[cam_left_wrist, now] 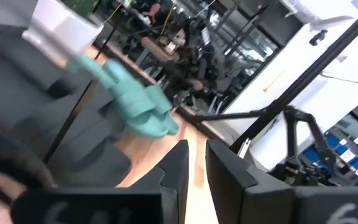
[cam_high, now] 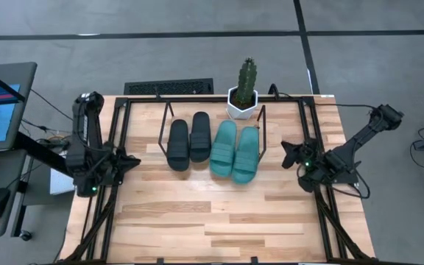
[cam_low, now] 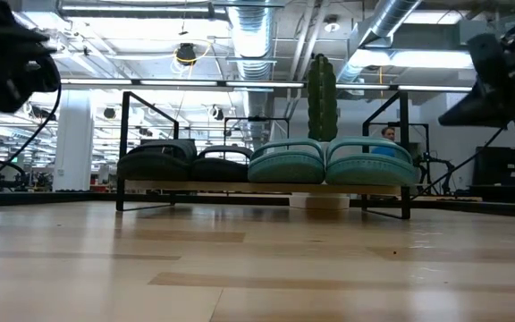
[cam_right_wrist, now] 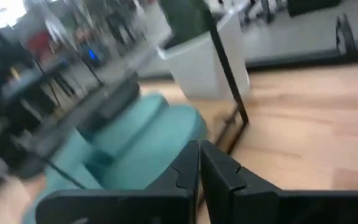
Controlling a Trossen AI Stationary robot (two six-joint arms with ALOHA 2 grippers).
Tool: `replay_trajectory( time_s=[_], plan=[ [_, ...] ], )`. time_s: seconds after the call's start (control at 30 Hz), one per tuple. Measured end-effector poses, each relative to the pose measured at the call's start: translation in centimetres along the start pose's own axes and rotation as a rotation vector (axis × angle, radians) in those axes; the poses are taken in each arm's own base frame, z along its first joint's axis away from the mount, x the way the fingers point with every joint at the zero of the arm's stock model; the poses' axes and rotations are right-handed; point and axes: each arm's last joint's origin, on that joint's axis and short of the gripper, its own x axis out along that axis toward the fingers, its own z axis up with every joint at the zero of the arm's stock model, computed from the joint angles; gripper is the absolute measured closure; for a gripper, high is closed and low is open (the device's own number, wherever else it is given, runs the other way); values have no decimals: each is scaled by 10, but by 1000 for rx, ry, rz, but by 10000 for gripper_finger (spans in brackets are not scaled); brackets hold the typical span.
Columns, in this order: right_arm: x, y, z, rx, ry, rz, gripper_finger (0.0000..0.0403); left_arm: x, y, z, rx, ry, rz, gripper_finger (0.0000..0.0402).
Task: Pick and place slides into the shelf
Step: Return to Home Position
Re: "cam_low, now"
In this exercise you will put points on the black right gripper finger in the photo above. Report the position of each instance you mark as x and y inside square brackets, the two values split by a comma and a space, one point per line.
[485, 112]
[487, 62]

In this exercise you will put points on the teal slide sandal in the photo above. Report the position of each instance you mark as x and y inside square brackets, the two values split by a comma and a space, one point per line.
[369, 170]
[284, 167]

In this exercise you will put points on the black slide sandal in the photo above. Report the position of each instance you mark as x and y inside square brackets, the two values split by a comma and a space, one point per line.
[154, 167]
[219, 170]

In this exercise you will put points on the black cabinet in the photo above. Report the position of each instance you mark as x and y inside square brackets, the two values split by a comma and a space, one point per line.
[503, 170]

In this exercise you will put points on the dark green object on floor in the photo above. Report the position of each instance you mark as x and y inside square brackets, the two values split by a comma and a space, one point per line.
[389, 133]

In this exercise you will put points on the tall green cactus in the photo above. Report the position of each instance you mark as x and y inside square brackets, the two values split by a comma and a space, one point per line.
[322, 98]

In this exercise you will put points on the long ceiling light strip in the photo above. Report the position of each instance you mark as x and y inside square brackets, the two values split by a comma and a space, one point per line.
[177, 82]

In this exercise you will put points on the white faceted plant pot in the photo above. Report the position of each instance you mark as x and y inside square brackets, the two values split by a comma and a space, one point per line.
[320, 201]

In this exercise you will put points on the slanted silver ventilation duct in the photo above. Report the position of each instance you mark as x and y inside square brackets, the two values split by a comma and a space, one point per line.
[391, 18]

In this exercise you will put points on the wooden shoe shelf black frame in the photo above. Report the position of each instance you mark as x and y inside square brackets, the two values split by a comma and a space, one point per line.
[262, 187]

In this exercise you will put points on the wide silver ventilation duct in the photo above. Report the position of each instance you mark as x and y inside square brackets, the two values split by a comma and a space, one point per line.
[253, 36]

